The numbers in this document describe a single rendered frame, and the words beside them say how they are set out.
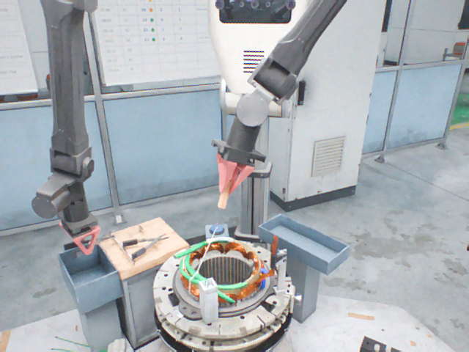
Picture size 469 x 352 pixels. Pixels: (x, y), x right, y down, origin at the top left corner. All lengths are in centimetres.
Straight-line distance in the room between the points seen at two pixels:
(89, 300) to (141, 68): 215
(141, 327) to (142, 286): 14
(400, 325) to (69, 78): 113
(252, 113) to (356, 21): 258
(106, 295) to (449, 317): 208
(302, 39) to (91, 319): 85
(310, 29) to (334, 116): 257
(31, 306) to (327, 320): 193
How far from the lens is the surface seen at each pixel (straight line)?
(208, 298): 76
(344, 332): 126
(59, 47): 79
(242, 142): 72
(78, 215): 97
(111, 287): 104
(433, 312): 265
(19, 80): 288
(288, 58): 71
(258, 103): 65
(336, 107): 322
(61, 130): 86
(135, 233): 115
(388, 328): 131
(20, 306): 274
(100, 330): 115
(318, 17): 68
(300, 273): 114
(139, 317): 114
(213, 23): 112
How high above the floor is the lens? 168
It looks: 26 degrees down
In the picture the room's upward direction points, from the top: straight up
